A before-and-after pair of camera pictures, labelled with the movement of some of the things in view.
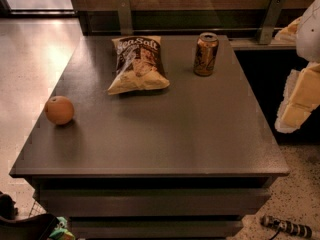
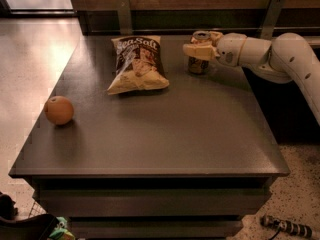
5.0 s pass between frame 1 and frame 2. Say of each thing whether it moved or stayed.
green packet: stayed
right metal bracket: stayed
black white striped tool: stayed
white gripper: moved
